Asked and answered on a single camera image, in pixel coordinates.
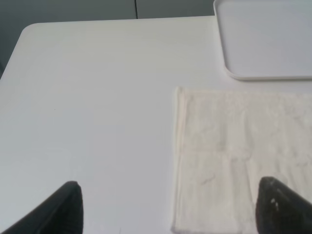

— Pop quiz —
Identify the cream white towel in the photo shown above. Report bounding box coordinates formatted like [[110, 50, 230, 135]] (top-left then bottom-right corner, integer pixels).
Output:
[[171, 88, 312, 234]]

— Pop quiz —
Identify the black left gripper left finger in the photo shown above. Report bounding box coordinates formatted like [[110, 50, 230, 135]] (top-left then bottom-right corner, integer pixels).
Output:
[[3, 181, 84, 234]]

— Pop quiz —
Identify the white plastic tray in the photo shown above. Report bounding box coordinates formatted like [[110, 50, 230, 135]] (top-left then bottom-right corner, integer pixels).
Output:
[[214, 0, 312, 80]]

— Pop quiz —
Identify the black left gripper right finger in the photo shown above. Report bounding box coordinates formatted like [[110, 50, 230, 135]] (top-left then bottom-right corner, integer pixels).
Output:
[[255, 176, 312, 234]]

